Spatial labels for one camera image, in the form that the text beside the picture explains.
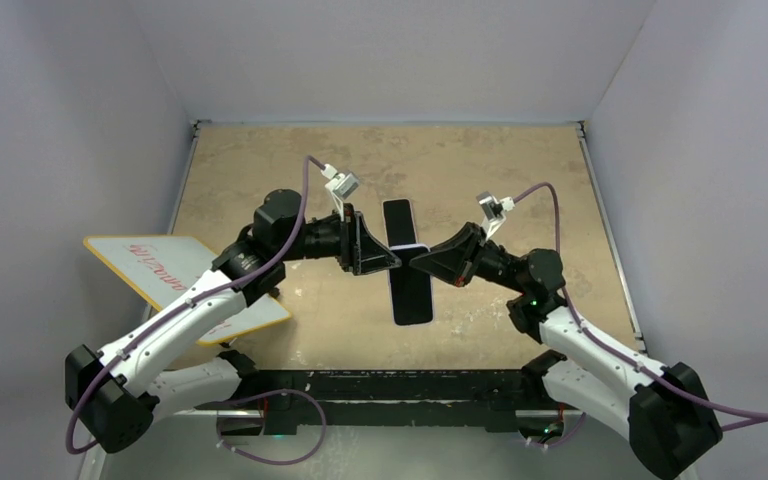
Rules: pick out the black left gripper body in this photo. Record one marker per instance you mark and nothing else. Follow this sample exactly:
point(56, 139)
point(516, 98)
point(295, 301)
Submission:
point(346, 255)

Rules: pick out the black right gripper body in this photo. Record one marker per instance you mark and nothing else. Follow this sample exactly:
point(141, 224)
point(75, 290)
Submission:
point(471, 261)

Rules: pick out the purple smartphone with black screen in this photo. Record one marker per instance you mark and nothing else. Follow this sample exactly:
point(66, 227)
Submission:
point(399, 223)

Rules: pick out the black phone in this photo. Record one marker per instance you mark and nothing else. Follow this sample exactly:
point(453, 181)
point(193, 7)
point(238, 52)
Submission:
point(412, 298)

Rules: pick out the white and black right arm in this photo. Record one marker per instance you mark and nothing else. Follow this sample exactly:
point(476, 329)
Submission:
point(660, 410)

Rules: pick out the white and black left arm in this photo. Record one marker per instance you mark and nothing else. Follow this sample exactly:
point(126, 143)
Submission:
point(120, 390)

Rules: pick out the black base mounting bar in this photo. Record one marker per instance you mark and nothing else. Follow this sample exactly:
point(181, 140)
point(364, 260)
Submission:
point(497, 401)

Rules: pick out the white board with yellow edge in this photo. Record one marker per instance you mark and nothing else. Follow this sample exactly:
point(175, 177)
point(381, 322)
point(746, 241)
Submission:
point(161, 268)

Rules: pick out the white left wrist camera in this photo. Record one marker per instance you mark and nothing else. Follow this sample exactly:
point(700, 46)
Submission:
point(339, 186)

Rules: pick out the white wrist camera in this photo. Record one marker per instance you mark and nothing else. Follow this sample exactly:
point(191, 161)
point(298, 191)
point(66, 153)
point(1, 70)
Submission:
point(339, 186)
point(494, 211)

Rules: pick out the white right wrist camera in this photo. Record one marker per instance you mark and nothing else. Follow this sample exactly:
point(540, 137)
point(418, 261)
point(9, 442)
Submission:
point(494, 211)

